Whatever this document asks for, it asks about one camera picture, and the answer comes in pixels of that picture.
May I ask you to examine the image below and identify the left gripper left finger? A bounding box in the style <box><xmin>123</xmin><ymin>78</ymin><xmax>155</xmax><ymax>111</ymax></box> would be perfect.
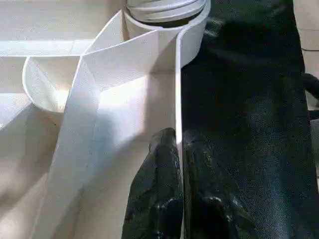
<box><xmin>122</xmin><ymin>127</ymin><xmax>184</xmax><ymax>239</ymax></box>

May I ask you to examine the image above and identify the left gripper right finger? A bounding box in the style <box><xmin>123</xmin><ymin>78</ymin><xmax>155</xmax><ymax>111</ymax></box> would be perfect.
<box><xmin>181</xmin><ymin>130</ymin><xmax>260</xmax><ymax>239</ymax></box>

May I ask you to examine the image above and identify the white plastic table top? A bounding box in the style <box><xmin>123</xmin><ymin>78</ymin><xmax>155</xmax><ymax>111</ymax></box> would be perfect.
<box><xmin>0</xmin><ymin>0</ymin><xmax>211</xmax><ymax>239</ymax></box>

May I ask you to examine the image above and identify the white plastic table leg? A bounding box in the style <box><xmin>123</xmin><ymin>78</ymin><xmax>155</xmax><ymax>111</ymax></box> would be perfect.
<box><xmin>126</xmin><ymin>0</ymin><xmax>209</xmax><ymax>27</ymax></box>

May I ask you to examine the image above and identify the black mat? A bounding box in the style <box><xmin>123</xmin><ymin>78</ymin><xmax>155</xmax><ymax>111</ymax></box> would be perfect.
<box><xmin>180</xmin><ymin>0</ymin><xmax>319</xmax><ymax>239</ymax></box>

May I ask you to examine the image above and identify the black robot foot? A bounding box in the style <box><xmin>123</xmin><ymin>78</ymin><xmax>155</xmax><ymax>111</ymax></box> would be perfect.
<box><xmin>302</xmin><ymin>73</ymin><xmax>319</xmax><ymax>100</ymax></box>

